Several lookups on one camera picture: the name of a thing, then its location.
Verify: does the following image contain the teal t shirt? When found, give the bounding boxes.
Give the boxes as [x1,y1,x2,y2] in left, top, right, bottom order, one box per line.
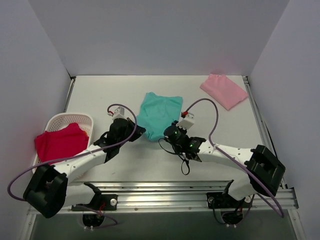
[136,92,183,142]

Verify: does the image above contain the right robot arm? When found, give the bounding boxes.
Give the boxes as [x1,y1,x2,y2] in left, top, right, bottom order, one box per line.
[163,123,286,207]

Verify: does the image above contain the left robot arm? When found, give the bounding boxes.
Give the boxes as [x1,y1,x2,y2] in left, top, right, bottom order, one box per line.
[23,118,146,219]

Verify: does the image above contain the white plastic laundry basket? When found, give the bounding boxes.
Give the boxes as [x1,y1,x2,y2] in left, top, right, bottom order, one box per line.
[33,113,94,165]

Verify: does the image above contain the folded pink t shirt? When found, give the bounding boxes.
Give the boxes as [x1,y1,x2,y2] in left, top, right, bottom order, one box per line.
[200,73,248,111]

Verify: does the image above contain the crimson t shirt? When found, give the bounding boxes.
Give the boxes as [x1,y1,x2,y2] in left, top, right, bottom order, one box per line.
[34,123,89,163]

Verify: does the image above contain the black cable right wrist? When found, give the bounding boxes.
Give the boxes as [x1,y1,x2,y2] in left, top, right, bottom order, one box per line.
[158,137,193,176]

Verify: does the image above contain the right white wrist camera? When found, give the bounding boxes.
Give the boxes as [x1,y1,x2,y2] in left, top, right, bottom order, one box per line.
[176,111,195,130]

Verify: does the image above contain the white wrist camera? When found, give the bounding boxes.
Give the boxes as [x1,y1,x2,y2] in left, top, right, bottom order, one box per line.
[176,111,195,130]
[107,106,125,120]

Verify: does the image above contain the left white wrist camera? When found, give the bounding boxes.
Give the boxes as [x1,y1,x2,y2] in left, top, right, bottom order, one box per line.
[107,106,125,120]

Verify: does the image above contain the aluminium rail frame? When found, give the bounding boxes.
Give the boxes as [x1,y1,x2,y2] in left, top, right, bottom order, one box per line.
[27,74,299,215]

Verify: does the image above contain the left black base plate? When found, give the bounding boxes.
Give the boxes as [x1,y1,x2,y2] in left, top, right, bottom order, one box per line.
[71,194,118,212]

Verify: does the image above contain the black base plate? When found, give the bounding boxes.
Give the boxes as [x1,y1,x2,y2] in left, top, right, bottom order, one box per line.
[71,194,118,212]
[206,192,250,209]

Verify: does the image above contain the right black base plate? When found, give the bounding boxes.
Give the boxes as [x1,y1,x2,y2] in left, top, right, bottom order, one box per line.
[206,192,250,209]

